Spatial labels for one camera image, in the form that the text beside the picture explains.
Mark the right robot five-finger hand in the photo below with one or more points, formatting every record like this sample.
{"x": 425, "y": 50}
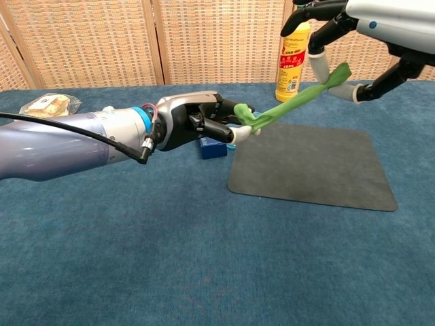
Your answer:
{"x": 401, "y": 23}

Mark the clear blue plastic container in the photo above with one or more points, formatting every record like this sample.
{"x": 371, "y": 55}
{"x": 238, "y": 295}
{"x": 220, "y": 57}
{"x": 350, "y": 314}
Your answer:
{"x": 231, "y": 147}

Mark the green rubber toy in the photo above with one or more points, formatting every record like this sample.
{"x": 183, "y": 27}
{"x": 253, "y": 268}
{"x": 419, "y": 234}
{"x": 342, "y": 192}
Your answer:
{"x": 292, "y": 103}

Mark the dark blue printed box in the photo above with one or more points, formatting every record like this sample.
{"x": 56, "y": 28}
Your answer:
{"x": 212, "y": 149}

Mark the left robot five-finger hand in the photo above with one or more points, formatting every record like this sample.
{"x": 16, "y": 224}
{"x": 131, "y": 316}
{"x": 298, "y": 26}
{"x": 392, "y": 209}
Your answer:
{"x": 183, "y": 119}

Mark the bamboo folding screen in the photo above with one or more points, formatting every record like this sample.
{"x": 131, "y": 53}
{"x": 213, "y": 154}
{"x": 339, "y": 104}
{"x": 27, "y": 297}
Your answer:
{"x": 102, "y": 40}

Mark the dark grey mouse pad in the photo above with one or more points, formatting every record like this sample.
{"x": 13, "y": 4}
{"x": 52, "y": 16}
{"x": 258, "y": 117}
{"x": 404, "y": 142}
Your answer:
{"x": 312, "y": 163}

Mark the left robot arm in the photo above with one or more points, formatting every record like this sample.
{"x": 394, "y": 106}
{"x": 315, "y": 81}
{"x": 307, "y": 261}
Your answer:
{"x": 61, "y": 149}

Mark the yellow bottle with green cap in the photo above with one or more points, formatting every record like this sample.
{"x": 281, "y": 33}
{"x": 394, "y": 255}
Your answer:
{"x": 292, "y": 64}

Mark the clear bag of snacks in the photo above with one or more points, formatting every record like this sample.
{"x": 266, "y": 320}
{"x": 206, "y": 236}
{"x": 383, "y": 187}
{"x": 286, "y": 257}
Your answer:
{"x": 49, "y": 105}

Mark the blue felt tablecloth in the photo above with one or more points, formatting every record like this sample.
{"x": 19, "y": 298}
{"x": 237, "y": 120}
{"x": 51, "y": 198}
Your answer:
{"x": 170, "y": 254}

